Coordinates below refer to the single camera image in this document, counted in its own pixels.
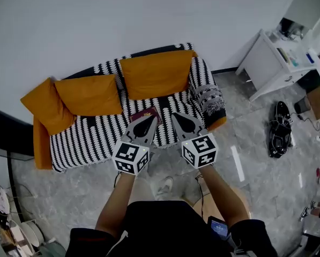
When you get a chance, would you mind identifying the small orange cushion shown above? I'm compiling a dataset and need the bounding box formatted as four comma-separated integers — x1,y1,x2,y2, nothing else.
20,77,78,137

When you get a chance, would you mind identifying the orange sofa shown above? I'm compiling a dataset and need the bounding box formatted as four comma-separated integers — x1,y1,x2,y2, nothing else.
20,43,227,173

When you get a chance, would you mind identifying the black power cable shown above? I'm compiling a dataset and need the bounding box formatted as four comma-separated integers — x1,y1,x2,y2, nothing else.
293,97,320,142

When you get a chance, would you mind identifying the black device with screen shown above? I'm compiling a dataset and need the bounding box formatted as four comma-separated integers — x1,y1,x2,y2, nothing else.
207,216,229,241

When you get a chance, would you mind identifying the person's black shirt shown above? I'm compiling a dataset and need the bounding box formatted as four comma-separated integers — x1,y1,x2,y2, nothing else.
65,200,279,257

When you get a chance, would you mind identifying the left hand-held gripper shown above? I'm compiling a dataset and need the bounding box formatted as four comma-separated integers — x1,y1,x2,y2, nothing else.
111,115,159,176

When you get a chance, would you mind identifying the dark red book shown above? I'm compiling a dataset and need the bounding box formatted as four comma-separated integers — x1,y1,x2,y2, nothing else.
129,106,161,126

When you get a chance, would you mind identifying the black and white striped sofa cover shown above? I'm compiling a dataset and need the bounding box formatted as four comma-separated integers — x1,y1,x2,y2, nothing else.
49,43,227,173

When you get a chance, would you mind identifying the large orange cushion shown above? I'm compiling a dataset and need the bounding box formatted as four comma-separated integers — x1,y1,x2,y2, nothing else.
119,49,199,101

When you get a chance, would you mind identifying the brown cardboard box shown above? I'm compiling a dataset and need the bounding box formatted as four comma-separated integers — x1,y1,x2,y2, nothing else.
306,73,320,120

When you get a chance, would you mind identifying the black curved floor stand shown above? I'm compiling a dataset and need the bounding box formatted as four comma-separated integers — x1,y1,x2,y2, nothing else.
6,150,25,222

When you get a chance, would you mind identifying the medium orange cushion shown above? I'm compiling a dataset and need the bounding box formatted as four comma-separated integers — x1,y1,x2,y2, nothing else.
54,73,123,117

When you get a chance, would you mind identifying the black equipment with cables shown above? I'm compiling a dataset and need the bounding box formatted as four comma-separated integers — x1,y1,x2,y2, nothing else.
267,100,296,159

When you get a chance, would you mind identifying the person's right forearm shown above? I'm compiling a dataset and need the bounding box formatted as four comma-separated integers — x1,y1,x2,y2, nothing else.
197,165,251,229

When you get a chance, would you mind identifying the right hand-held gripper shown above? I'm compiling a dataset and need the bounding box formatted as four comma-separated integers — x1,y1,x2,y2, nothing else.
171,112,219,169

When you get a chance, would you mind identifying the person's white shoe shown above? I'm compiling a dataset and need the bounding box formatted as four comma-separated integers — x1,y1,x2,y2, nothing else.
151,176,174,201

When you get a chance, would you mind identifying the person's left forearm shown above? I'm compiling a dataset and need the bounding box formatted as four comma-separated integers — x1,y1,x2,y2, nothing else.
95,171,137,238

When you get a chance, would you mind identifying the white desk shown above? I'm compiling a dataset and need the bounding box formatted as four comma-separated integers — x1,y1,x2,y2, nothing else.
235,28,320,103

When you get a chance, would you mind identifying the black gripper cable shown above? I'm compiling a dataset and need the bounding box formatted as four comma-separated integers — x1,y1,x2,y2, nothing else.
195,173,206,220

